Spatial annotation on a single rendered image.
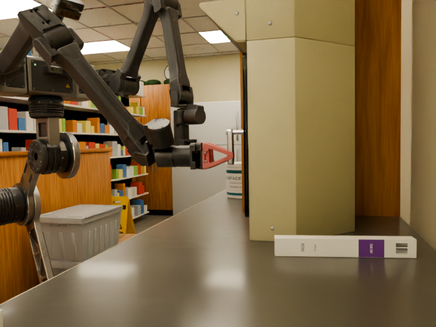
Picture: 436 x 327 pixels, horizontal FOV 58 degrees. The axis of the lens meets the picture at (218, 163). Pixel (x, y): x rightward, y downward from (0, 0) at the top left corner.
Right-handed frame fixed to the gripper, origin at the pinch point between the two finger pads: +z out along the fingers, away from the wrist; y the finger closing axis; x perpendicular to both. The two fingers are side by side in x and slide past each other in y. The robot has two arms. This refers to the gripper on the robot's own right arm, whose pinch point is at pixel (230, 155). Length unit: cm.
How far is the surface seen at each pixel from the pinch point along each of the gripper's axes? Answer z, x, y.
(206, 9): -3.8, -35.0, -5.4
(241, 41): 4.3, -26.9, -5.0
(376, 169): 38, 6, 32
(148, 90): -260, -96, 514
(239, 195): -11, 18, 61
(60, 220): -161, 50, 146
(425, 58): 49, -24, 17
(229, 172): -15, 9, 63
